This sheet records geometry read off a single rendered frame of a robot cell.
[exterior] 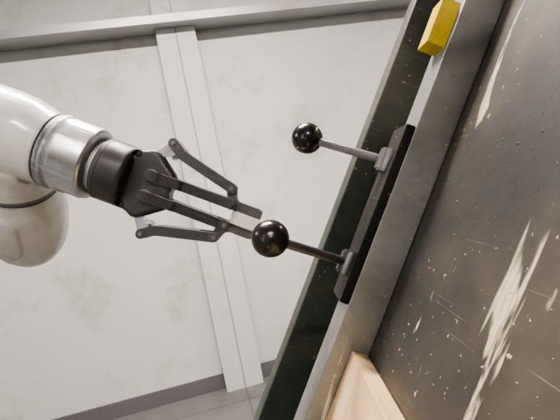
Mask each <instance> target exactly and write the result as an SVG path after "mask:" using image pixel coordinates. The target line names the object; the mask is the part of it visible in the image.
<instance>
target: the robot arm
mask: <svg viewBox="0 0 560 420"><path fill-rule="evenodd" d="M166 158H171V159H173V160H178V159H180V160H181V161H182V162H184V163H186V164H187V165H188V166H189V167H191V168H192V169H194V170H195V171H197V172H198V173H200V174H202V175H203V176H204V177H205V178H207V179H209V180H210V181H212V182H213V183H215V184H217V185H218V186H219V187H220V188H222V189H224V190H225V191H227V196H223V195H221V194H219V193H216V192H213V191H210V190H207V189H205V188H203V187H199V186H196V185H194V184H191V183H189V182H185V181H183V180H181V179H178V175H177V174H176V173H175V171H174V170H173V168H172V166H171V165H170V163H169V162H168V160H167V159H166ZM176 190H177V191H180V192H183V193H186V194H189V195H192V196H194V197H196V198H201V199H202V200H205V201H208V202H210V203H214V204H217V205H218V206H221V207H224V208H227V209H229V210H233V212H232V215H231V217H230V220H229V219H226V218H223V217H219V216H217V215H215V214H212V213H210V212H206V211H203V210H202V209H199V208H196V207H193V206H190V205H188V204H186V203H183V202H180V201H178V200H176V199H173V194H174V192H175V191H176ZM67 194H69V195H72V196H74V197H76V198H90V197H92V198H96V199H97V200H100V201H103V202H105V203H109V204H112V205H113V206H116V207H119V208H121V209H123V210H124V211H126V212H127V214H128V215H129V216H131V217H133V218H134V219H135V223H136V226H137V231H136V232H135V236H136V238H138V239H143V238H149V237H153V236H159V237H166V238H180V239H187V240H194V241H201V242H208V243H215V242H216V241H218V240H219V239H220V238H221V236H222V235H223V234H224V233H233V234H236V235H238V236H240V237H243V238H246V239H251V236H252V232H253V229H254V228H255V227H256V226H257V225H258V224H259V223H260V222H262V221H264V220H262V219H261V217H262V215H263V211H262V210H261V209H259V208H256V207H253V206H250V205H247V204H246V203H243V202H240V201H239V199H238V186H237V185H236V184H235V183H233V182H231V181H230V180H228V179H227V178H225V177H224V176H223V175H221V174H220V173H218V172H216V171H215V170H213V169H212V168H210V167H209V166H208V165H206V164H205V163H203V162H201V161H200V160H198V159H197V158H195V157H194V156H193V155H192V154H190V153H189V152H188V150H187V149H186V148H185V147H184V145H183V144H182V143H181V142H180V141H178V140H177V139H176V138H171V139H169V141H168V145H166V146H165V147H163V148H162V149H161V150H159V151H157V150H143V149H141V148H138V147H134V146H132V145H130V144H127V143H125V142H121V141H118V140H116V139H113V135H112V134H111V133H110V132H109V131H108V130H106V129H104V128H101V127H98V126H95V125H92V124H90V123H88V122H84V121H82V120H79V119H78V118H76V117H73V116H70V115H67V114H64V113H62V112H59V111H58V110H57V109H56V108H54V107H53V106H51V105H50V104H49V103H47V102H45V101H43V100H42V99H40V98H38V97H34V96H33V95H31V94H28V93H26V92H23V91H20V90H17V89H16V88H13V87H9V86H6V85H2V84H0V260H2V261H4V262H5V263H8V264H11V265H13V266H18V267H23V268H31V267H36V266H39V265H42V264H44V263H47V262H48V261H50V260H51V259H53V258H54V257H55V256H56V255H57V254H58V253H59V251H60V250H61V249H62V247H63V244H64V243H65V240H66V238H67V235H68V224H69V208H68V196H67ZM164 210H168V211H170V212H174V213H178V214H180V215H183V216H185V217H187V218H191V219H194V220H196V221H199V222H201V223H205V224H207V225H209V226H212V227H215V229H214V230H206V229H199V228H191V227H178V226H171V225H162V224H161V225H156V223H155V222H154V221H153V220H148V219H146V218H145V216H147V215H149V214H153V213H158V212H161V211H164Z"/></svg>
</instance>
